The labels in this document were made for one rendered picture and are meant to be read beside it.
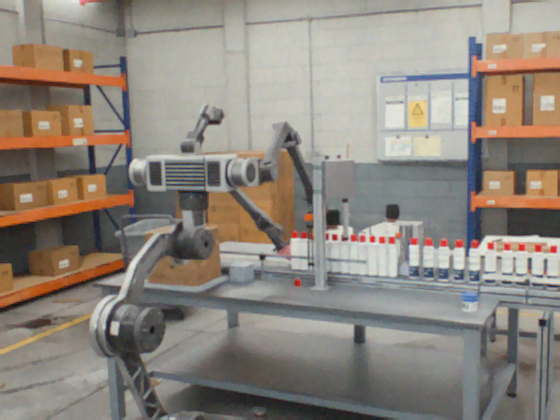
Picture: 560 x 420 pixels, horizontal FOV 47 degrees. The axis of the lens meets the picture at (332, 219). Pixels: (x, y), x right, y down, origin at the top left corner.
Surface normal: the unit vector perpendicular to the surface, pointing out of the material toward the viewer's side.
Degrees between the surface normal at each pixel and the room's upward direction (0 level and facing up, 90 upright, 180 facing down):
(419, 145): 90
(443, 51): 90
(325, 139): 90
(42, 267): 91
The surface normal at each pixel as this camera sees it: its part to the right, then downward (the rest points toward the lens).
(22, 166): 0.94, 0.03
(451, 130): -0.34, 0.14
